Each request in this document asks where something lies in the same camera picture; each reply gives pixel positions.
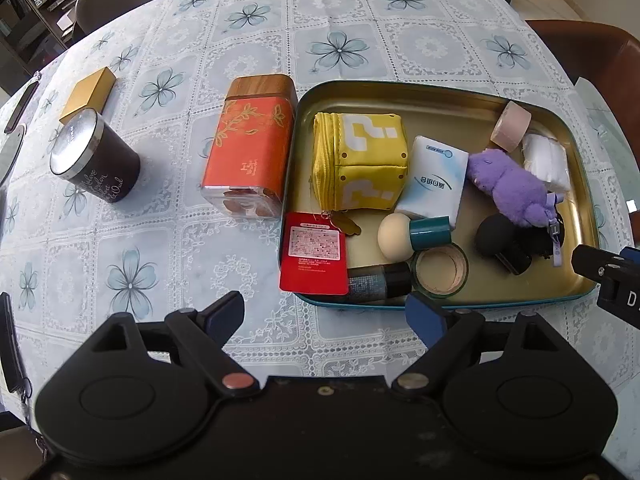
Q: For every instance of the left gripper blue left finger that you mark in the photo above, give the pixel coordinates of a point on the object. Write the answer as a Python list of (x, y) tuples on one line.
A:
[(223, 318)]

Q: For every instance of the wooden bookshelf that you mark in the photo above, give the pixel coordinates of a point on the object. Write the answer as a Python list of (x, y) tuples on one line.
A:
[(33, 33)]

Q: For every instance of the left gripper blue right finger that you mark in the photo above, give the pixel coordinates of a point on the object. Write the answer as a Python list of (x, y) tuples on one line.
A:
[(426, 318)]

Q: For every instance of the pink tape roll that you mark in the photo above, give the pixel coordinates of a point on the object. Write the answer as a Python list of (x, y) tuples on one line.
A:
[(511, 127)]

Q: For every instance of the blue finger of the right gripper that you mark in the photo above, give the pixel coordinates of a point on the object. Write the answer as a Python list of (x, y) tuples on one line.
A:
[(590, 262)]

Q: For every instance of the yellow question block pouch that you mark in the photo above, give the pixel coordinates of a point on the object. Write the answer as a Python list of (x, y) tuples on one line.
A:
[(359, 161)]

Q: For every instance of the gold square box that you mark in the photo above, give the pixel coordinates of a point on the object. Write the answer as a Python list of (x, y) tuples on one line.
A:
[(90, 92)]

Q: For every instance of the brown leather chair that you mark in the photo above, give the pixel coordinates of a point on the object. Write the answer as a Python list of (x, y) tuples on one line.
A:
[(605, 55)]

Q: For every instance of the beige puff teal handle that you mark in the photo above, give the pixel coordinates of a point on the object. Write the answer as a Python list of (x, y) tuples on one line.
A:
[(399, 236)]

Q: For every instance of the black smartphone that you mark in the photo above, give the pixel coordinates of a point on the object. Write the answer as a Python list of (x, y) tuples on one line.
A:
[(21, 105)]

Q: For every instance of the purple plush keychain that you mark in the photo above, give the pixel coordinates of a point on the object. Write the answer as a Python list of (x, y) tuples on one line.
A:
[(517, 194)]

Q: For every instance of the orange tea tin wooden lid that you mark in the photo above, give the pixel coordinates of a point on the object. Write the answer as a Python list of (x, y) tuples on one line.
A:
[(246, 166)]

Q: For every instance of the white tissue pack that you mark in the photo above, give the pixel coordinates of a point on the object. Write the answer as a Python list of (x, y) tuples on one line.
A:
[(435, 182)]

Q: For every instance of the floral lace tablecloth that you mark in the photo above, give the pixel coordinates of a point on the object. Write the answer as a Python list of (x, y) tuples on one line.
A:
[(68, 260)]

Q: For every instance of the dark candle jar silver lid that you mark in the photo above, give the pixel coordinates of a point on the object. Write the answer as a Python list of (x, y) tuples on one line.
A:
[(91, 155)]

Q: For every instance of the gold metal tray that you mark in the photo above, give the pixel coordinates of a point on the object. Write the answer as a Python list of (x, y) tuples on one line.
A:
[(482, 199)]

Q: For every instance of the black glitter tube red tag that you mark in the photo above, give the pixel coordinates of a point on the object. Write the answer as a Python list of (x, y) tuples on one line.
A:
[(313, 263)]

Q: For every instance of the white cotton pads bag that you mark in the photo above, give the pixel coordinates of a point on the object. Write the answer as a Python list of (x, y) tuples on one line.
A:
[(546, 159)]

